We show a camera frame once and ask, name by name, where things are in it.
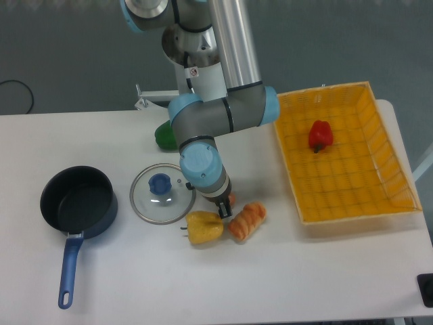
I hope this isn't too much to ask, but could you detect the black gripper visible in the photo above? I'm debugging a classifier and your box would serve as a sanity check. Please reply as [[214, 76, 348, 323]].
[[185, 179, 233, 219]]

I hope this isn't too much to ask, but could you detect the brown egg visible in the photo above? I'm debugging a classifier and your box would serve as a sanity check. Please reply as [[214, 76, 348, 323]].
[[229, 193, 236, 207]]

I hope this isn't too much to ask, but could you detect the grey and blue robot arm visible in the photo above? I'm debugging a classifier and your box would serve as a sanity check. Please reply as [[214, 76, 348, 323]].
[[120, 1, 280, 218]]

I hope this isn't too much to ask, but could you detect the orange bread roll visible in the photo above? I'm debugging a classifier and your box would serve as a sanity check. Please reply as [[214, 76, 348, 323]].
[[227, 202, 267, 242]]

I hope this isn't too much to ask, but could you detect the yellow bell pepper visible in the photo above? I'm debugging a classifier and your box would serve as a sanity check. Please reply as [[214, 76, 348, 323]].
[[181, 211, 224, 245]]

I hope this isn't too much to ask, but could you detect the glass lid with blue knob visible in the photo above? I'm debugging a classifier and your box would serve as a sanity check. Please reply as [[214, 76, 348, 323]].
[[129, 163, 196, 225]]

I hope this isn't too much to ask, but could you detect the green bell pepper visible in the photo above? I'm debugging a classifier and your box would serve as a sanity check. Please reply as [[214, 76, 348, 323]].
[[154, 121, 178, 151]]

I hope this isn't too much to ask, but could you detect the red bell pepper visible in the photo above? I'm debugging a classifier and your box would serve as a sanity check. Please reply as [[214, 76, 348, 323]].
[[309, 120, 334, 154]]

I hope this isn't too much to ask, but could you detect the yellow mesh basket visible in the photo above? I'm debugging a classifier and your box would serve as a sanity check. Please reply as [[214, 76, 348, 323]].
[[275, 82, 422, 224]]

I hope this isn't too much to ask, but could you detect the black device at table edge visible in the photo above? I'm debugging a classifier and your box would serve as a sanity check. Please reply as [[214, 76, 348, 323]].
[[417, 273, 433, 308]]

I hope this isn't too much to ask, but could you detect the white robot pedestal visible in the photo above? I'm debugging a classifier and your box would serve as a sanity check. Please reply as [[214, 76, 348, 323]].
[[135, 24, 227, 110]]

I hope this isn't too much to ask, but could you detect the black pan with blue handle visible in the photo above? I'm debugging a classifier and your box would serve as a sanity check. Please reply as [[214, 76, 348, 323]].
[[40, 166, 118, 309]]

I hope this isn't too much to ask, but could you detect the black cable on pedestal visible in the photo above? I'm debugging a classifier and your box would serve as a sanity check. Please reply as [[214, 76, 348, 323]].
[[183, 50, 197, 94]]

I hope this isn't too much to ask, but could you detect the black cable on floor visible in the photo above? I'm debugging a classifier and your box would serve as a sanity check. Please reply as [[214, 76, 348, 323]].
[[0, 79, 35, 115]]

